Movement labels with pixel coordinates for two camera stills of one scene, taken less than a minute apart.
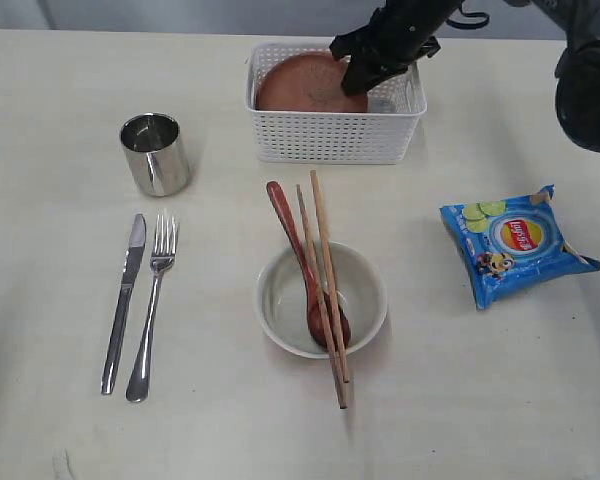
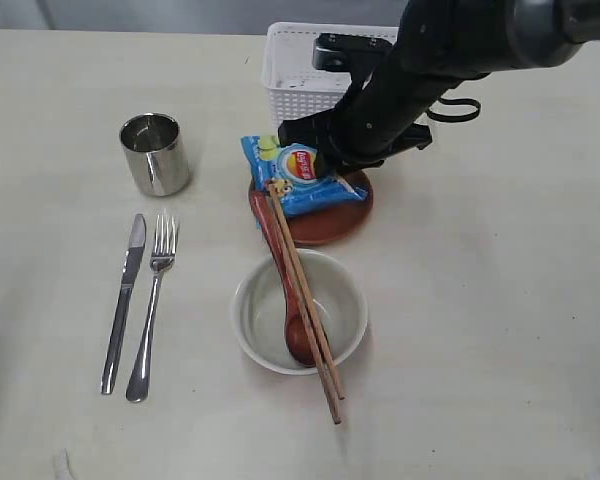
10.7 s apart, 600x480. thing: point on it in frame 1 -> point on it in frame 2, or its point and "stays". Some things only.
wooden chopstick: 327,275 -> 274,189
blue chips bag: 509,246 -> 293,170
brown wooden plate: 307,82 -> 335,221
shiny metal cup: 154,147 stays
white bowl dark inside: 281,305 -> 258,312
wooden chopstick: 321,299 -> 273,191
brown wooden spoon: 314,309 -> 298,333
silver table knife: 135,251 stays
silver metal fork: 164,245 stays
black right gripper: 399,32 -> 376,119
